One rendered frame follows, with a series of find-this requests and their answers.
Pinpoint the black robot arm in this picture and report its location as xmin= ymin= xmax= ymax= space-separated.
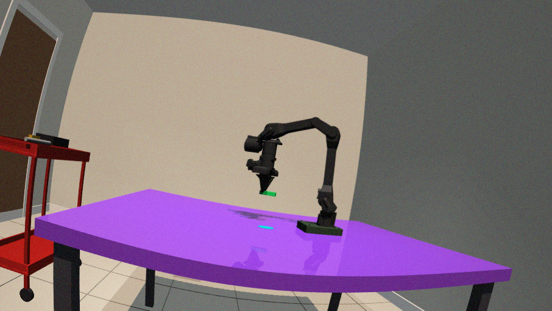
xmin=244 ymin=117 xmax=341 ymax=228

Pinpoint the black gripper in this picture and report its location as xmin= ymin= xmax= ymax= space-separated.
xmin=252 ymin=153 xmax=278 ymax=192

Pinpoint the green rectangular post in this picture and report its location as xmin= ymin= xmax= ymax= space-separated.
xmin=259 ymin=190 xmax=276 ymax=196

